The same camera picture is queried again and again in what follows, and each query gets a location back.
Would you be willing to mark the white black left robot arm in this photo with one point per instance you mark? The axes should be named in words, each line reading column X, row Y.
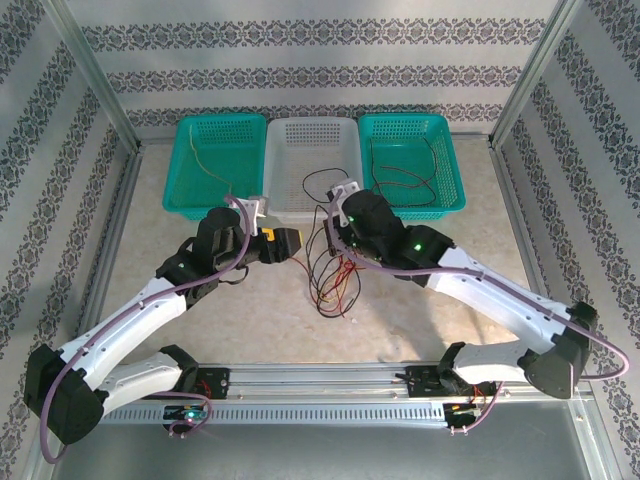
column 130, row 320

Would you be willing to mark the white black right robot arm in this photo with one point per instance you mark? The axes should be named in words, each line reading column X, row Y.
column 500, row 305

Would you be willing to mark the teal perforated plastic basket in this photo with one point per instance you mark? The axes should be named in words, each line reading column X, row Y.
column 225, row 150
column 415, row 150

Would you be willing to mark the white perforated plastic basket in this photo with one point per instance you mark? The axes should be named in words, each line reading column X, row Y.
column 310, row 145

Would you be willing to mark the small controller board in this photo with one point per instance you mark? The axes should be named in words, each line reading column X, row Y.
column 462, row 408
column 187, row 413

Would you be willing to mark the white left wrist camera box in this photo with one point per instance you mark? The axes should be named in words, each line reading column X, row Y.
column 255, row 207

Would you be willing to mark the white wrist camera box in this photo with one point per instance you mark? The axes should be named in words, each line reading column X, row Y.
column 255, row 207
column 342, row 191

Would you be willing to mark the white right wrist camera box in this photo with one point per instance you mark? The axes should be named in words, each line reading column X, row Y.
column 342, row 191

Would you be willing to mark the aluminium floor frame rail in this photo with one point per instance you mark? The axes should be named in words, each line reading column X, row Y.
column 87, row 300
column 155, row 141
column 517, row 210

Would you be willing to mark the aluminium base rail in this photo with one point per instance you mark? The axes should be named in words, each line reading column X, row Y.
column 320, row 380

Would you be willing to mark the aluminium frame post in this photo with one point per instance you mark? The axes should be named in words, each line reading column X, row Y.
column 97, row 75
column 535, row 75

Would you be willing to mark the grey metal base plate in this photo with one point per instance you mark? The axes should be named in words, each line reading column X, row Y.
column 320, row 455

